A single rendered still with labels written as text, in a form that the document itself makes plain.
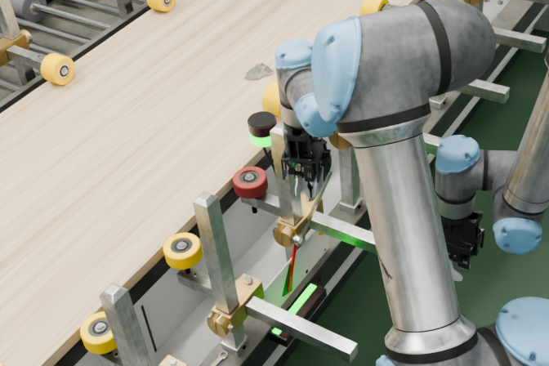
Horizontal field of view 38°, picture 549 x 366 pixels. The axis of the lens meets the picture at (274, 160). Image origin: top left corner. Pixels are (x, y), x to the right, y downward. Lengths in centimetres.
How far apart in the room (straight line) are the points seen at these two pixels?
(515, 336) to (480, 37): 37
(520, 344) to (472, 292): 175
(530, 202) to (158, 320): 91
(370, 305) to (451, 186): 130
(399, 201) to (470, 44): 20
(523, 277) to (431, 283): 188
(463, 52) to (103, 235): 106
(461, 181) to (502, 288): 137
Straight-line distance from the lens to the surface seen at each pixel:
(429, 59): 95
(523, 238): 137
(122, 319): 138
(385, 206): 97
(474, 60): 98
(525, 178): 132
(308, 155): 151
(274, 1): 256
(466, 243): 159
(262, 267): 203
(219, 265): 156
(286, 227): 177
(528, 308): 110
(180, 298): 191
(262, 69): 220
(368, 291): 279
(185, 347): 191
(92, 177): 197
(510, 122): 351
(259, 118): 165
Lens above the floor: 209
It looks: 39 degrees down
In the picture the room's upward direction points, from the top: 7 degrees counter-clockwise
